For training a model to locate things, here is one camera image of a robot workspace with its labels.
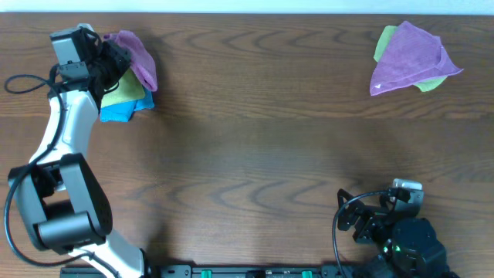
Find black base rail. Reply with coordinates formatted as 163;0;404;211
59;263;360;278

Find purple microfiber cloth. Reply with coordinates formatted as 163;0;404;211
103;30;157;92

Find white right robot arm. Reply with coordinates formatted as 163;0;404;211
332;188;458;278

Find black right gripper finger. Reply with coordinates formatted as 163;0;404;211
337;208;357;231
337;188;365;211

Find blue folded cloth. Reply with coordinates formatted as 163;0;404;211
100;89;154;122

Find yellow-green folded cloth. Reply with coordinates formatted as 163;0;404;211
101;69;145;107

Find light green cloth under purple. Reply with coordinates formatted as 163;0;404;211
374;25;447;93

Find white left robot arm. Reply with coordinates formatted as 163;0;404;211
3;36;192;277

